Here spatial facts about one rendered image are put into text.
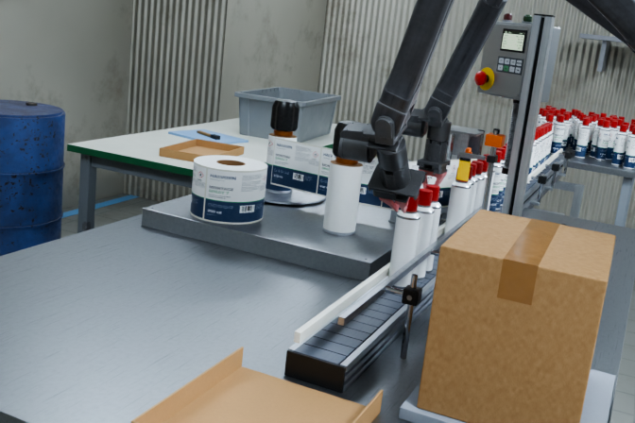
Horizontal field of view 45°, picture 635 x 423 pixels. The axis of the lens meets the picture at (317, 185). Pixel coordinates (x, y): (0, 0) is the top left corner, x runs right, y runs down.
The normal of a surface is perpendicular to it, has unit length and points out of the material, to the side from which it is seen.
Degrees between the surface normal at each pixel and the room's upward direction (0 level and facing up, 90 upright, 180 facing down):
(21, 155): 90
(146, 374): 0
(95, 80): 90
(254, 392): 0
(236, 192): 90
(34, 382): 0
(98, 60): 90
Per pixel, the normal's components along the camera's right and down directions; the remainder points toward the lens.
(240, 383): 0.11, -0.97
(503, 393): -0.40, 0.15
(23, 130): 0.57, 0.23
